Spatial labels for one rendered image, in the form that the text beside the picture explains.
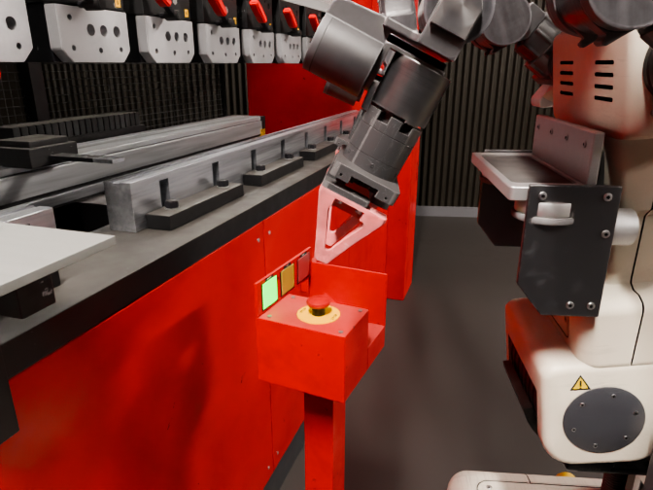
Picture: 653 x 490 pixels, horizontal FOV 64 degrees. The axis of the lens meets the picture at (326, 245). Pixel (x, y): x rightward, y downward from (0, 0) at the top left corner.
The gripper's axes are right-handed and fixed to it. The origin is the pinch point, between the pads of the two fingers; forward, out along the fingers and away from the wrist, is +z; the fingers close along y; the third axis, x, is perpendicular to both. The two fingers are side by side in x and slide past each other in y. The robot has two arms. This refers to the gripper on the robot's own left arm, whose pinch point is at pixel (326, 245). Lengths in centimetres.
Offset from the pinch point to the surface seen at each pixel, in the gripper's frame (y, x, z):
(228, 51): -74, -35, -5
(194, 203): -50, -24, 22
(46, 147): -46, -53, 24
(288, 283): -34.2, 0.0, 21.7
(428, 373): -133, 71, 76
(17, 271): 10.6, -23.6, 11.6
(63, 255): 6.2, -22.1, 10.8
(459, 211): -366, 111, 50
